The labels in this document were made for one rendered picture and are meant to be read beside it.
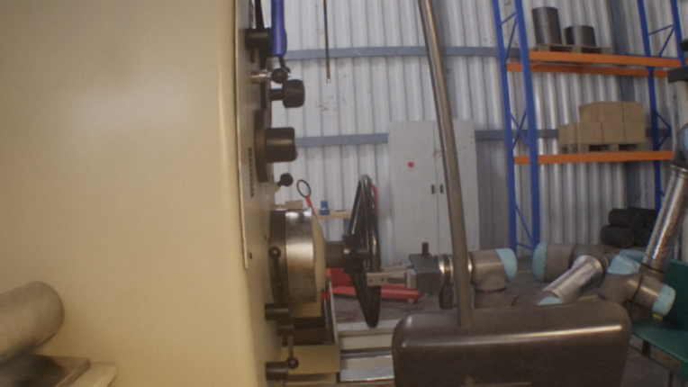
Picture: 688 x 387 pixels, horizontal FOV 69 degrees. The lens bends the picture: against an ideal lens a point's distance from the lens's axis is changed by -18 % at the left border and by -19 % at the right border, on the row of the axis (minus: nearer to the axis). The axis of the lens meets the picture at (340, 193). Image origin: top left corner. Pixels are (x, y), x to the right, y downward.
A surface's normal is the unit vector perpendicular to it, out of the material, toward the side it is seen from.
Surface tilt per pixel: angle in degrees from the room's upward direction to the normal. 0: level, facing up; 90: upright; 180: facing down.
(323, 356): 90
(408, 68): 90
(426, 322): 20
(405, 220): 90
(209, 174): 90
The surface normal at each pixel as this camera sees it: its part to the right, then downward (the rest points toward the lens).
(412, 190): 0.04, 0.04
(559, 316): -0.12, -0.92
